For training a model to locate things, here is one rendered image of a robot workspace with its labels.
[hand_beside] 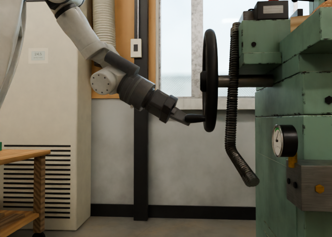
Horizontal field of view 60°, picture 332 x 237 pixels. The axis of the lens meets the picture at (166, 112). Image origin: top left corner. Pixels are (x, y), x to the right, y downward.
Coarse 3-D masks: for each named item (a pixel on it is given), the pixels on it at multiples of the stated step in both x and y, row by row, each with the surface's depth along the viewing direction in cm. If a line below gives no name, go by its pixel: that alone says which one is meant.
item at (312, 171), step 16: (304, 160) 56; (320, 160) 56; (288, 176) 57; (304, 176) 50; (320, 176) 50; (288, 192) 57; (304, 192) 50; (320, 192) 50; (304, 208) 50; (320, 208) 50
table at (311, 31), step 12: (324, 12) 51; (300, 24) 60; (312, 24) 54; (324, 24) 51; (288, 36) 67; (300, 36) 60; (312, 36) 54; (324, 36) 51; (288, 48) 67; (300, 48) 60; (312, 48) 57; (324, 48) 57; (240, 60) 77; (252, 60) 72; (264, 60) 72; (276, 60) 72; (240, 72) 84; (252, 72) 84; (264, 72) 84
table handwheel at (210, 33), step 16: (208, 32) 74; (208, 48) 70; (208, 64) 68; (208, 80) 68; (224, 80) 80; (240, 80) 80; (256, 80) 79; (272, 80) 79; (208, 96) 69; (208, 112) 71; (208, 128) 76
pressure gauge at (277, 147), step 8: (280, 128) 53; (288, 128) 53; (272, 136) 58; (280, 136) 53; (288, 136) 52; (296, 136) 52; (272, 144) 57; (280, 144) 53; (288, 144) 52; (296, 144) 52; (280, 152) 52; (288, 152) 52; (296, 152) 52; (288, 160) 55; (296, 160) 54
